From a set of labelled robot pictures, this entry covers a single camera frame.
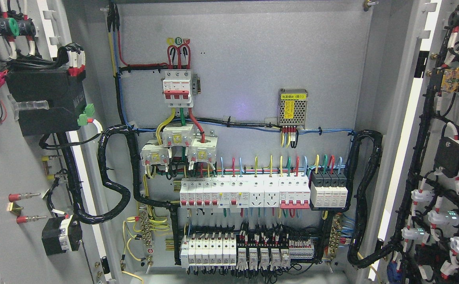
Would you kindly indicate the grey cabinet door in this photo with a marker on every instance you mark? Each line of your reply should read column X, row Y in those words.
column 23, row 178
column 411, row 208

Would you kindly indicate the white red main breaker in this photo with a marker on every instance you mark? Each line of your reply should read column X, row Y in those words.
column 179, row 87

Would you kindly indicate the white socket breaker row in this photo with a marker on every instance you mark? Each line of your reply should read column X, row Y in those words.
column 226, row 192

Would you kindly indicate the white current transformers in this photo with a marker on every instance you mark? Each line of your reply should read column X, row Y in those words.
column 183, row 140

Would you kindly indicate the white lower breaker row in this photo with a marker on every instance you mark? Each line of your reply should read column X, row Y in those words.
column 209, row 250

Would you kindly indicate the black digital power meter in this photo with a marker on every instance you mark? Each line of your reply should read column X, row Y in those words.
column 47, row 101

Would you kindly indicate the white rotary selector switch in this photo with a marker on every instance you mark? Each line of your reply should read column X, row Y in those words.
column 61, row 234

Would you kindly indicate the black white surge protector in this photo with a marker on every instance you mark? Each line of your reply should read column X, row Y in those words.
column 328, row 191

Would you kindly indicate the metal mesh power supply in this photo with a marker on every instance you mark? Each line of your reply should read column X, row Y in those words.
column 292, row 107

